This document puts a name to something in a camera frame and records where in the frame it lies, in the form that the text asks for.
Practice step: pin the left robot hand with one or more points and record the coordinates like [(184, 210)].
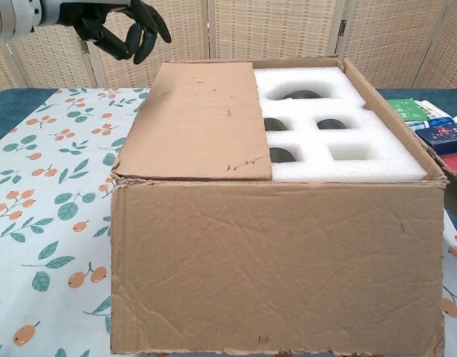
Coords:
[(102, 29)]

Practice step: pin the brown cardboard box red lids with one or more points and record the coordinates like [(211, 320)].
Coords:
[(272, 267)]

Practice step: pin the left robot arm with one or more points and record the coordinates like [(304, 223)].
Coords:
[(12, 16)]

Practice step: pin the white foam insert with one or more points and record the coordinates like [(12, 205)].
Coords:
[(376, 126)]

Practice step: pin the blue white toothpaste box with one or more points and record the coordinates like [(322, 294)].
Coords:
[(436, 122)]

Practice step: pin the dark blue printed box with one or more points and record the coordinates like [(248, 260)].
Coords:
[(443, 137)]

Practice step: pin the floral print tablecloth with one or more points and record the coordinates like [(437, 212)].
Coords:
[(46, 186)]

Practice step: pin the woven folding screen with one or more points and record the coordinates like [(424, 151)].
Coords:
[(287, 29)]

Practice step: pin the black cup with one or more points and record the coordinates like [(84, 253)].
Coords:
[(284, 155)]

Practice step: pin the green booklet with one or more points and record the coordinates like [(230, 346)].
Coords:
[(408, 108)]

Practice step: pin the white printed packet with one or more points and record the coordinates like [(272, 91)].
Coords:
[(432, 108)]

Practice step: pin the red ink pad case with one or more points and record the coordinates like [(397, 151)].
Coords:
[(454, 167)]

